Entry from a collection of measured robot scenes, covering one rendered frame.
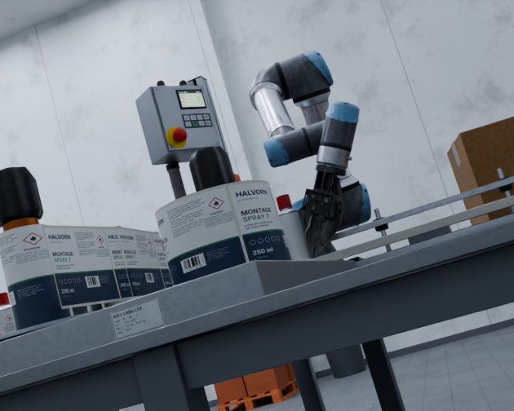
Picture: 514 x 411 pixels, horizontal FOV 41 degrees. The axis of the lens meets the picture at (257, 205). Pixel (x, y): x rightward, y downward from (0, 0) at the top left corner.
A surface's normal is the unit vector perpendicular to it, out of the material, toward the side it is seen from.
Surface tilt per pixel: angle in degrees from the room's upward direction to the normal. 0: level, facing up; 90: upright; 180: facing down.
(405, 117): 90
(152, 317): 90
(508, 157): 90
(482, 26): 90
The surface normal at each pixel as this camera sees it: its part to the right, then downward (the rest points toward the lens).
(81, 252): 0.87, -0.32
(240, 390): -0.32, -0.07
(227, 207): 0.19, -0.22
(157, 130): -0.78, 0.12
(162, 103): 0.56, -0.30
